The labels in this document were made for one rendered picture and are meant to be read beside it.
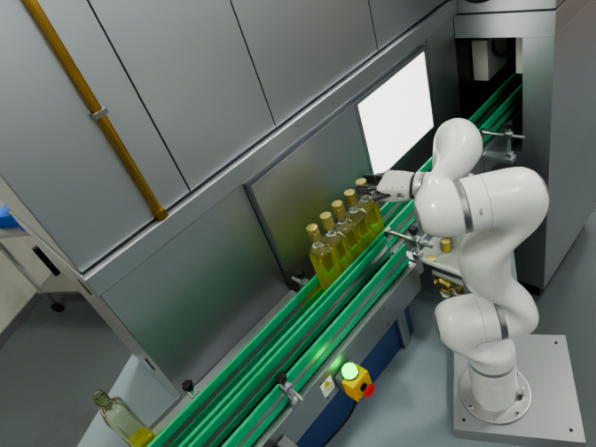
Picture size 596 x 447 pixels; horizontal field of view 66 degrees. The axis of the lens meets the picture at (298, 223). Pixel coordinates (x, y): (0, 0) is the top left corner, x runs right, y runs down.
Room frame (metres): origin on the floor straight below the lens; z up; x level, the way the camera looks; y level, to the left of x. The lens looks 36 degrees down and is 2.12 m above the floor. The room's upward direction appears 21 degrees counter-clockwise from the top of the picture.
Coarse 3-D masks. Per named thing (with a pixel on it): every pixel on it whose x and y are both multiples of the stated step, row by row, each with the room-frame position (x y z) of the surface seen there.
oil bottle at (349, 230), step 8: (336, 224) 1.09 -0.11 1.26; (344, 224) 1.08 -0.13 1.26; (352, 224) 1.08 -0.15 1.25; (344, 232) 1.06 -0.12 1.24; (352, 232) 1.07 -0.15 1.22; (352, 240) 1.07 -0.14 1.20; (360, 240) 1.09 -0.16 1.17; (352, 248) 1.06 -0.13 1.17; (360, 248) 1.08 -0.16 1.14; (352, 256) 1.06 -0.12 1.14
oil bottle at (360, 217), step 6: (348, 210) 1.14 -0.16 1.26; (360, 210) 1.12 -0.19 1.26; (348, 216) 1.12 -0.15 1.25; (354, 216) 1.10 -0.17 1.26; (360, 216) 1.10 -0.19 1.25; (366, 216) 1.11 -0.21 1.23; (354, 222) 1.10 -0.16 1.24; (360, 222) 1.10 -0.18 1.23; (366, 222) 1.11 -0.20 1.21; (360, 228) 1.09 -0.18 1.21; (366, 228) 1.11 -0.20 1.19; (360, 234) 1.09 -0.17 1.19; (366, 234) 1.10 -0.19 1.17; (372, 234) 1.12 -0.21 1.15; (366, 240) 1.10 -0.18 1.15; (366, 246) 1.10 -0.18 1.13
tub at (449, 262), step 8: (432, 240) 1.14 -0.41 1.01; (440, 240) 1.15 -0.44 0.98; (456, 240) 1.13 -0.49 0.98; (424, 248) 1.11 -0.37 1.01; (432, 248) 1.12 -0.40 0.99; (440, 248) 1.14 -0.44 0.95; (456, 248) 1.13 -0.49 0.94; (424, 256) 1.10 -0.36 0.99; (440, 256) 1.12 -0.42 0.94; (448, 256) 1.11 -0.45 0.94; (456, 256) 1.09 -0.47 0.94; (432, 264) 1.04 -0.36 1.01; (440, 264) 1.02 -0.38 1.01; (448, 264) 1.07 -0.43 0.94; (456, 264) 1.06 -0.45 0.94; (456, 272) 0.97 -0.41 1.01
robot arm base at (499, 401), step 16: (464, 384) 0.72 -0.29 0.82; (480, 384) 0.64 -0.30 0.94; (496, 384) 0.61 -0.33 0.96; (512, 384) 0.62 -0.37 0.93; (528, 384) 0.66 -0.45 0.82; (464, 400) 0.68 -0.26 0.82; (480, 400) 0.65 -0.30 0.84; (496, 400) 0.62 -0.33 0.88; (512, 400) 0.62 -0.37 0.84; (528, 400) 0.62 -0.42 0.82; (480, 416) 0.62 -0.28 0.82; (496, 416) 0.61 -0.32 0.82; (512, 416) 0.59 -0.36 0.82
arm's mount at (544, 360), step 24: (528, 336) 0.79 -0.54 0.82; (552, 336) 0.77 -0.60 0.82; (456, 360) 0.81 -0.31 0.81; (528, 360) 0.72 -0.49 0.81; (552, 360) 0.70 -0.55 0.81; (456, 384) 0.74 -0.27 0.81; (552, 384) 0.64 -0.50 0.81; (456, 408) 0.67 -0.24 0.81; (552, 408) 0.58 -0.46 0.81; (576, 408) 0.55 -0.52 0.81; (456, 432) 0.62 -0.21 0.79; (480, 432) 0.59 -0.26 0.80; (504, 432) 0.57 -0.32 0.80; (528, 432) 0.54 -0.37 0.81; (552, 432) 0.52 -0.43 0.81; (576, 432) 0.50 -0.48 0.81
